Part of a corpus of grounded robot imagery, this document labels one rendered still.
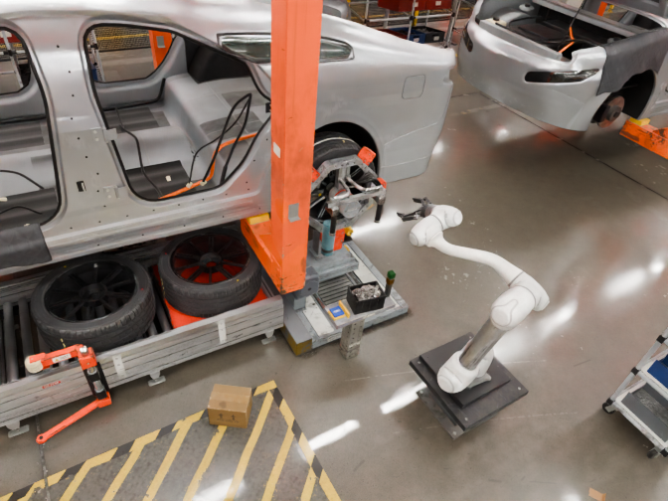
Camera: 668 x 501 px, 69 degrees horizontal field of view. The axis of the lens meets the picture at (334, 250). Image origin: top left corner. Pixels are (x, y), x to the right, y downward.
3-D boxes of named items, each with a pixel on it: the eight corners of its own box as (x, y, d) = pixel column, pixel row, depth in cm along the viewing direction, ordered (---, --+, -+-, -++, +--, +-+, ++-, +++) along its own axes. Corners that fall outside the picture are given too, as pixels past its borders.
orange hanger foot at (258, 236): (262, 225, 343) (261, 184, 321) (294, 271, 310) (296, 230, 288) (240, 231, 336) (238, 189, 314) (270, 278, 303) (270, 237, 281)
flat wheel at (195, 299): (224, 239, 367) (221, 214, 351) (281, 285, 335) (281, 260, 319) (143, 279, 328) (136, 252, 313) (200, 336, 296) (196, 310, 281)
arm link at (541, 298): (529, 266, 232) (515, 277, 224) (560, 293, 225) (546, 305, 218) (515, 282, 242) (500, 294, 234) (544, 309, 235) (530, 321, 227)
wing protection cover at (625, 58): (623, 78, 471) (650, 21, 438) (651, 89, 452) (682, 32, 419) (575, 86, 442) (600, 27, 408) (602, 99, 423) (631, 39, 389)
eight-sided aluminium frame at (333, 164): (365, 216, 353) (376, 149, 317) (370, 221, 348) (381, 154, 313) (297, 234, 330) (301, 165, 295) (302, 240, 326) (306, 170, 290)
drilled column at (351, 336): (351, 344, 336) (358, 302, 308) (358, 354, 329) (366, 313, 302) (338, 349, 331) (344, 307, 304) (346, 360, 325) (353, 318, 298)
